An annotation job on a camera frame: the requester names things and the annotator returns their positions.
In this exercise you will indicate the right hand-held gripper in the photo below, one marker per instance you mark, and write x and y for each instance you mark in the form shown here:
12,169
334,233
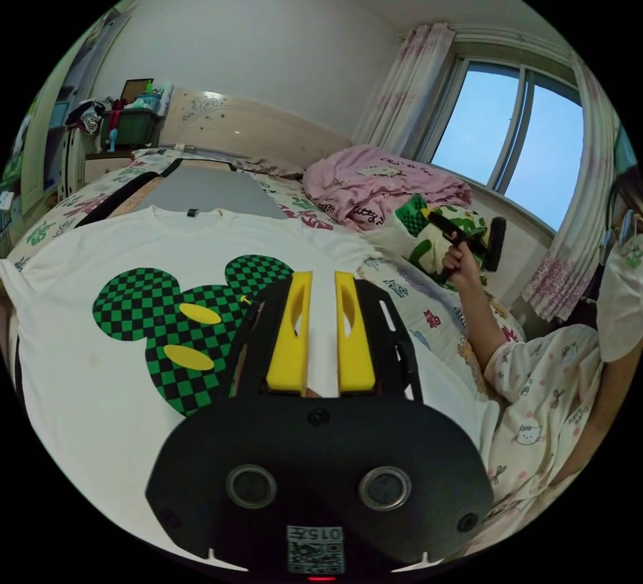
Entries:
456,236

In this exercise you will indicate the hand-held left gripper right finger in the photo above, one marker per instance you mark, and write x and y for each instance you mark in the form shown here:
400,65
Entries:
355,348

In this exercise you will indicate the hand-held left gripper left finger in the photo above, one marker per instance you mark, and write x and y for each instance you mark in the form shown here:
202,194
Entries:
287,343

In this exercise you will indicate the person's right forearm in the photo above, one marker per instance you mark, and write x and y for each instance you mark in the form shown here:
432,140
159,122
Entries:
481,323

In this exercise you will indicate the white t-shirt with checked print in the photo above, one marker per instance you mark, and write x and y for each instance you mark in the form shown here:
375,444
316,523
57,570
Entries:
90,262

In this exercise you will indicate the person's right hand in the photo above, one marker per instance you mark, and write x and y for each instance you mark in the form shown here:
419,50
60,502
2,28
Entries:
459,262

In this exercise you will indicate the green and white cushion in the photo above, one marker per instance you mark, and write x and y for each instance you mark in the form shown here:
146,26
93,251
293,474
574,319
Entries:
421,250

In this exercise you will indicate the bed with printed sheet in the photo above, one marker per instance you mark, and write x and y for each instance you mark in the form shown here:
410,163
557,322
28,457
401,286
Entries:
438,314

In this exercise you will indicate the pink quilt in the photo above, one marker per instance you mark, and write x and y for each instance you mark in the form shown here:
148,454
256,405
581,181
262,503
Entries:
372,177

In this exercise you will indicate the window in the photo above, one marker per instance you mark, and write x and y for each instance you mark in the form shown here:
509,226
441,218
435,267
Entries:
502,137

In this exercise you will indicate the pink flowered curtain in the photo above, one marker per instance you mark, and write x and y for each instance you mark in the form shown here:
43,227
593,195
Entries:
402,92
577,222

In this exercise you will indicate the grey flat board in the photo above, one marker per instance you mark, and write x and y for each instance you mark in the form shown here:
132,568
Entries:
211,192

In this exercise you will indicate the person's body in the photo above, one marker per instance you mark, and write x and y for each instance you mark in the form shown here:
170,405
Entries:
547,403

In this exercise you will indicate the bedside cabinet with boxes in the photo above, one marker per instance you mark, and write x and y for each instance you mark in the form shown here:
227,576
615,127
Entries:
133,117

